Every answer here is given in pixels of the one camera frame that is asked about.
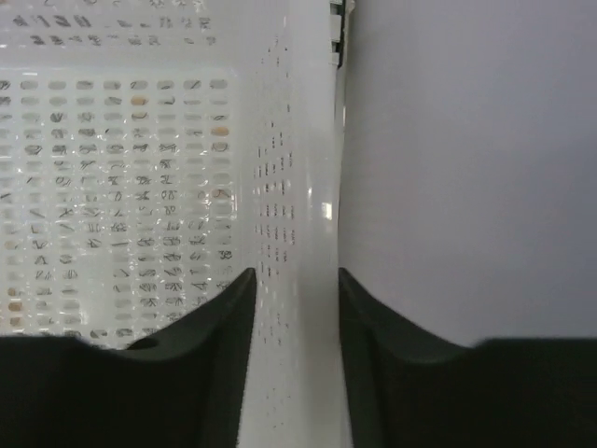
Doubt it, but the white plastic basket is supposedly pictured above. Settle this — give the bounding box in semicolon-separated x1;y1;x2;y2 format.
1;1;354;447

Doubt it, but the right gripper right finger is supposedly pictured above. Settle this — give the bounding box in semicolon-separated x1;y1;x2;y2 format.
339;270;596;447

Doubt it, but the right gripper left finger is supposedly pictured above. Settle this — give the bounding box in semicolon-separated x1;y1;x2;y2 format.
1;269;257;447

